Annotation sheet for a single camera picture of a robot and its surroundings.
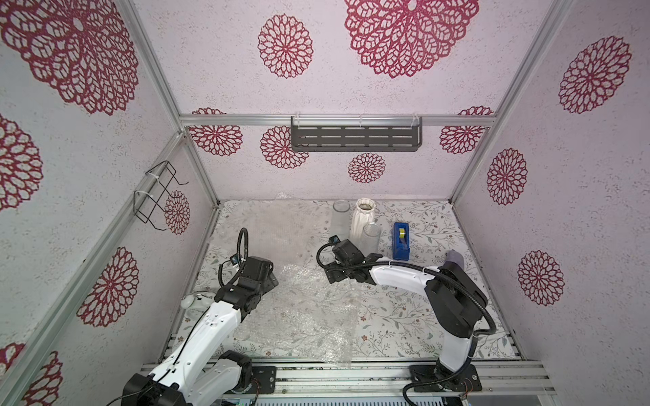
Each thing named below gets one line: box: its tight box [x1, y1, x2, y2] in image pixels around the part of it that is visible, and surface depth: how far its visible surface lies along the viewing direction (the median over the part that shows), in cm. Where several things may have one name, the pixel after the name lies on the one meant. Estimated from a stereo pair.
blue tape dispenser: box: [392, 222, 410, 262], surface depth 102 cm
